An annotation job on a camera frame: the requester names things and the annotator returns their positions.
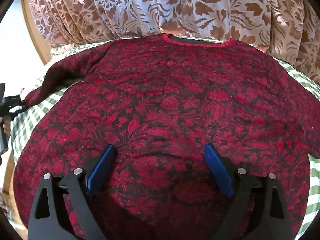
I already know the person's left hand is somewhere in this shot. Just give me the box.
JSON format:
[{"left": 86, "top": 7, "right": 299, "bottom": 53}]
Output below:
[{"left": 0, "top": 116, "right": 11, "bottom": 137}]

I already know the wooden door frame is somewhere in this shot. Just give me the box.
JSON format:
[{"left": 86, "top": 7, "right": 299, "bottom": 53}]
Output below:
[{"left": 21, "top": 0, "right": 52, "bottom": 65}]

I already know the red floral knit sweater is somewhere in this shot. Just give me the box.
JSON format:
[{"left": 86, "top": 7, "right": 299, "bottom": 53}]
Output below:
[{"left": 12, "top": 33, "right": 320, "bottom": 240}]

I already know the brown floral curtain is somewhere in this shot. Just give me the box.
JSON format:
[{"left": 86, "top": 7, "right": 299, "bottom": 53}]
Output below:
[{"left": 29, "top": 0, "right": 319, "bottom": 82}]

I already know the green white checkered bed sheet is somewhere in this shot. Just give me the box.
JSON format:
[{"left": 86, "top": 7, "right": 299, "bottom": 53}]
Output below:
[{"left": 10, "top": 36, "right": 320, "bottom": 240}]

